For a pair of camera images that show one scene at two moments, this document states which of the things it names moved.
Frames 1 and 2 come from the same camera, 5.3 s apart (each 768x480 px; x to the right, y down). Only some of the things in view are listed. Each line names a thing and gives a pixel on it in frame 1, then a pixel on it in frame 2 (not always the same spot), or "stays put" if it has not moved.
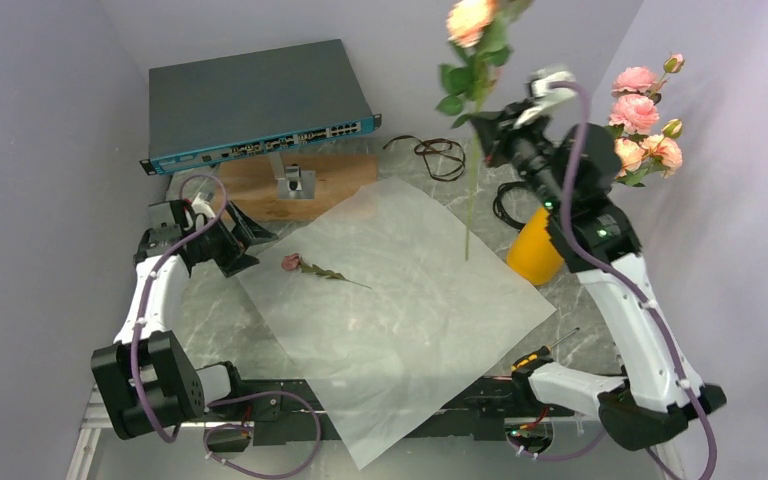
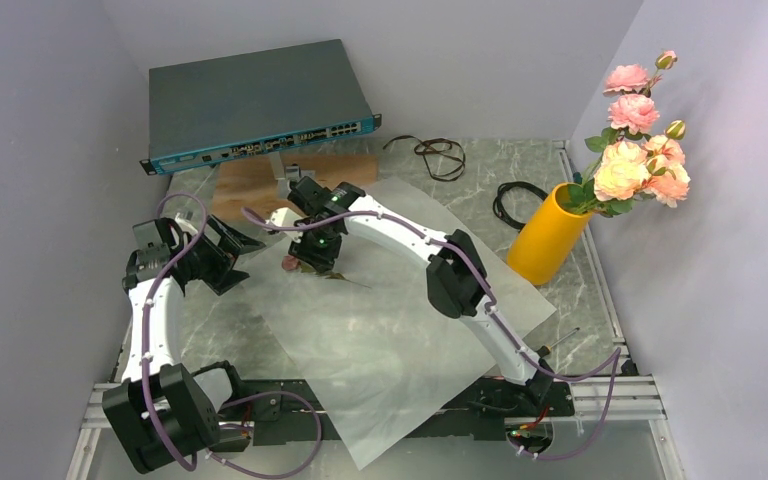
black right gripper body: (527, 147) → (318, 245)
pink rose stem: (637, 91) stays put
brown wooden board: (253, 186) stays put
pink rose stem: (640, 156) → (667, 177)
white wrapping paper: (390, 306) stays put
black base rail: (291, 411) stays put
